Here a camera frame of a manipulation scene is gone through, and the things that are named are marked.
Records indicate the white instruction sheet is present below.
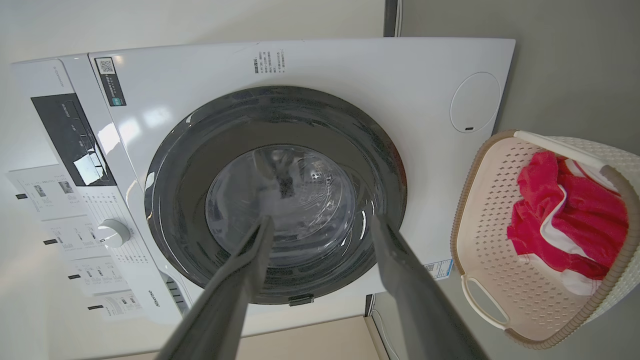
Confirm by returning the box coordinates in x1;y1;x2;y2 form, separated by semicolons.
6;164;77;222

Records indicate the black QR code sticker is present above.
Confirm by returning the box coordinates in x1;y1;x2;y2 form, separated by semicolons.
94;56;127;107

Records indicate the white front-load washing machine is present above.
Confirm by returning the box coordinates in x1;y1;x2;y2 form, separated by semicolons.
11;37;517;326

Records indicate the red and white garment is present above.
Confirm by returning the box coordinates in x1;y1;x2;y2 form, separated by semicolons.
506;150;630;297

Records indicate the black washing machine display panel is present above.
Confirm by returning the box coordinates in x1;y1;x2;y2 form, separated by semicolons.
31;93;117;187

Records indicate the blue energy label sticker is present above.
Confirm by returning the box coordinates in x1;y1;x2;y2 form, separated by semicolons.
424;258;455;281

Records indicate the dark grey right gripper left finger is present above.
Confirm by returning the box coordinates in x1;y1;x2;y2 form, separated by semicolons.
155;216;275;360

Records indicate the white washing machine control knob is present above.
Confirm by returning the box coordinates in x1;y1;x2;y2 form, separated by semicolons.
96;218;132;249

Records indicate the cream perforated laundry basket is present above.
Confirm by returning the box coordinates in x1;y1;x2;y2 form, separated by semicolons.
450;129;640;351

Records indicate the dark round washing machine door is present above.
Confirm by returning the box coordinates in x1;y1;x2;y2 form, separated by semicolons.
144;85;408;306

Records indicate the round white filter cover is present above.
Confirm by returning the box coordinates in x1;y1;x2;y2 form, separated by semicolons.
449;71;501;134

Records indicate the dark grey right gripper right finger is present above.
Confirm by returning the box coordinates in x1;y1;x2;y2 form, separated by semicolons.
372;214;489;360

